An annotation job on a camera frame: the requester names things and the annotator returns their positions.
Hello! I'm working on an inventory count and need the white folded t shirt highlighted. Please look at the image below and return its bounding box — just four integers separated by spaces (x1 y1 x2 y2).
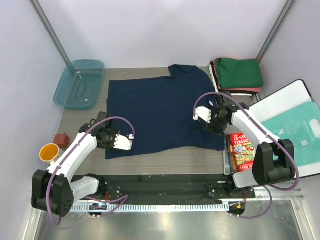
209 61 219 92

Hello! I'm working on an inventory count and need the aluminium rail frame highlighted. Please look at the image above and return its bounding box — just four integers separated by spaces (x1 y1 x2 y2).
24 184 315 240

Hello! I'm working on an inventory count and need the teal plastic bin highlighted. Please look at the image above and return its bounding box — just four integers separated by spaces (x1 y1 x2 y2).
53 59 105 110

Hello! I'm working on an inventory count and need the green folded t shirt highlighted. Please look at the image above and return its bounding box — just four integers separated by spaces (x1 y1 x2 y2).
214 57 264 89

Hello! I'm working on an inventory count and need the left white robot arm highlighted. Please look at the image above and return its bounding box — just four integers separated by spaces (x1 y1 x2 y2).
31 111 136 217

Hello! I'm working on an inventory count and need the navy blue t shirt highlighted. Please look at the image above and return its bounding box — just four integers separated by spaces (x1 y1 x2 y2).
105 65 225 160

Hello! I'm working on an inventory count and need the white board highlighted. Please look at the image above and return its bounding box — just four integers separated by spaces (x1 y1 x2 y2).
246 79 320 180

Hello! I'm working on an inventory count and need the white orange mug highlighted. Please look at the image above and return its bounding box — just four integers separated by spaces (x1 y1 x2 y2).
39 143 64 166

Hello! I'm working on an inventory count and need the red brown block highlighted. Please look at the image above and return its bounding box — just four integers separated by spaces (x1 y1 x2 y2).
53 133 70 149

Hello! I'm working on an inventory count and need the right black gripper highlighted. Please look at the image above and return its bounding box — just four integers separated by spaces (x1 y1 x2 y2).
203 106 229 137

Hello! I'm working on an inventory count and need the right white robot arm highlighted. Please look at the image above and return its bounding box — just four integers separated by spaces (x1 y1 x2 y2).
192 91 300 198

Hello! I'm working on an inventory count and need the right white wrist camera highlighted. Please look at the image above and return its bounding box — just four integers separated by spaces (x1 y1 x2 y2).
193 106 212 124

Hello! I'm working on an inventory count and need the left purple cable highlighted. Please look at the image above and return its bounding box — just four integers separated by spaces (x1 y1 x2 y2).
46 116 137 227

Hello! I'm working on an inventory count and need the red treehouse book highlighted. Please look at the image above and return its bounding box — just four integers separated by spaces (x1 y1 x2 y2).
229 133 256 172

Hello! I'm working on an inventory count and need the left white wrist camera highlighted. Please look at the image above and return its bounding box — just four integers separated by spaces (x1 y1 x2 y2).
113 134 135 151

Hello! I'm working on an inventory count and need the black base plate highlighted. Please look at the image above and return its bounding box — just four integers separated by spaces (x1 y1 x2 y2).
84 174 256 201

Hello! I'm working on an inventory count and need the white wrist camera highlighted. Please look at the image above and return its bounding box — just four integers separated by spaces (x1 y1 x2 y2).
193 106 212 124
113 134 135 151

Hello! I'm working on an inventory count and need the pink folded t shirt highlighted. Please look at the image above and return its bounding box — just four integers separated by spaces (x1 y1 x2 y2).
218 85 261 94

